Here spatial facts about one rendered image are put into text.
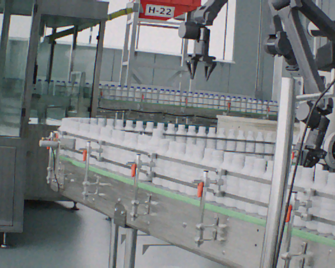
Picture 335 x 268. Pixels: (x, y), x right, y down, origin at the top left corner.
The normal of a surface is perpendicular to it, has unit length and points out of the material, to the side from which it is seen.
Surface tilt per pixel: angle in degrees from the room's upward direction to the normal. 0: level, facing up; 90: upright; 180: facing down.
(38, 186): 90
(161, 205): 90
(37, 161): 90
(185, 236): 90
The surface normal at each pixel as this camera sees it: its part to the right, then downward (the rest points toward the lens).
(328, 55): -0.98, -0.08
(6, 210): 0.48, 0.09
